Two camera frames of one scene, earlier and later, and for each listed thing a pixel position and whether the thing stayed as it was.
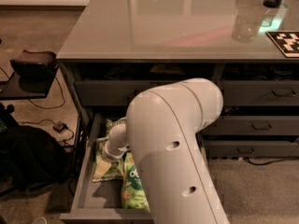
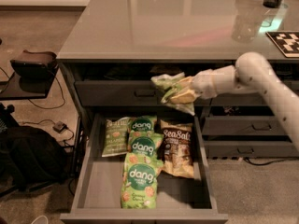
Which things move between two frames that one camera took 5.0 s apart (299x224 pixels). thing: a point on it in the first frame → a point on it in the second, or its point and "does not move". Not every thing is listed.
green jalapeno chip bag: [116, 170] → [169, 81]
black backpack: [30, 158] does not move
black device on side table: [35, 64] does not move
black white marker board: [287, 41] does not move
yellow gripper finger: [103, 139] → [187, 81]
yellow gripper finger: [102, 168] → [189, 96]
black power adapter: [60, 126] does not move
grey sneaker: [39, 220] does not move
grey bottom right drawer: [251, 148] does not move
